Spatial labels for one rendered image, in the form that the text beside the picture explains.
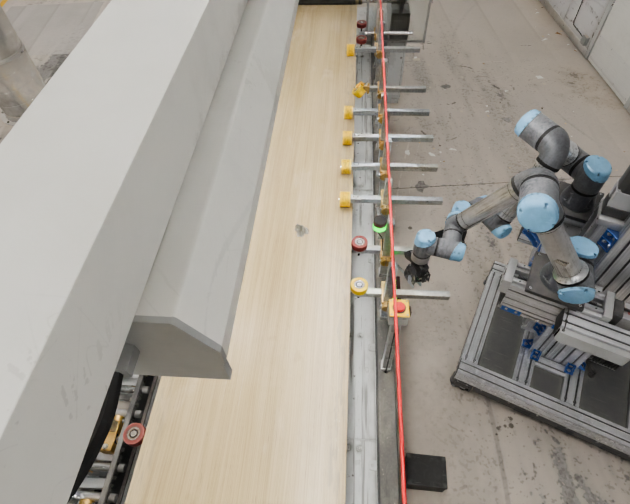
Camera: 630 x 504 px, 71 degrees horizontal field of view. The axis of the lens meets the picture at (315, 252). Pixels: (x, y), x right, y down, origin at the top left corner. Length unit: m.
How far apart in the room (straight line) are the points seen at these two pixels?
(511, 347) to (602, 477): 0.77
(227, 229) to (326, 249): 1.84
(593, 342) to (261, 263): 1.44
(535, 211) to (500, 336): 1.43
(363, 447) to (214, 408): 0.65
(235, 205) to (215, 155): 0.04
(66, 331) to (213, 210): 0.15
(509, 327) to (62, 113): 2.76
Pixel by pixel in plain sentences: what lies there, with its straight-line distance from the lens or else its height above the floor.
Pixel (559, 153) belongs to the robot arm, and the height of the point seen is 1.48.
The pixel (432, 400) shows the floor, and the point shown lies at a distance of 2.80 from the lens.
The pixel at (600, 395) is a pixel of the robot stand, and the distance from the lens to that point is 2.90.
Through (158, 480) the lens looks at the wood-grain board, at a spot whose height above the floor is 0.90.
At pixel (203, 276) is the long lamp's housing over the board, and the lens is 0.28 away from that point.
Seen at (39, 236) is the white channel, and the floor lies 2.46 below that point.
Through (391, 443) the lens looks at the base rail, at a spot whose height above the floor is 0.70.
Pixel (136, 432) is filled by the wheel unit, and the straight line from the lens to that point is 1.89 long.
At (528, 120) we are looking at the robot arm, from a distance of 1.97.
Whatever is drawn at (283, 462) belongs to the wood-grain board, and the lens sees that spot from 1.74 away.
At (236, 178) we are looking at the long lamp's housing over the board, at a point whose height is 2.36.
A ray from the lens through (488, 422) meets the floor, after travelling 2.84.
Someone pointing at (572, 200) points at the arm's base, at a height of 1.09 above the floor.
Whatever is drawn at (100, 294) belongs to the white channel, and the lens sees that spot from 0.20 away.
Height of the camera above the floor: 2.59
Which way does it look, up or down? 53 degrees down
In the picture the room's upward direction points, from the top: 3 degrees counter-clockwise
